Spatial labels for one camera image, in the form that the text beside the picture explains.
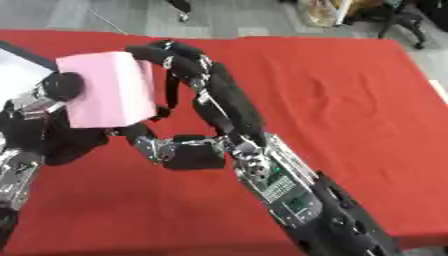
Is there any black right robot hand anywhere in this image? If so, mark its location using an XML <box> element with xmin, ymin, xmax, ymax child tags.
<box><xmin>113</xmin><ymin>39</ymin><xmax>272</xmax><ymax>171</ymax></box>

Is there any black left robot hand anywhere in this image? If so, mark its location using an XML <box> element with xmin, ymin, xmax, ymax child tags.
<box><xmin>0</xmin><ymin>71</ymin><xmax>112</xmax><ymax>167</ymax></box>

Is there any pink rectangular block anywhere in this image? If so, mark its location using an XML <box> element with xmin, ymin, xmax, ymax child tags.
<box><xmin>54</xmin><ymin>51</ymin><xmax>160</xmax><ymax>129</ymax></box>

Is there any tan bag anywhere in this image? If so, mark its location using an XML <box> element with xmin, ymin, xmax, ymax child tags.
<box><xmin>295</xmin><ymin>0</ymin><xmax>356</xmax><ymax>28</ymax></box>

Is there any black office chair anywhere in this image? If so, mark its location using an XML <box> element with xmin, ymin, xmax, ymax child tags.
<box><xmin>343</xmin><ymin>0</ymin><xmax>448</xmax><ymax>50</ymax></box>

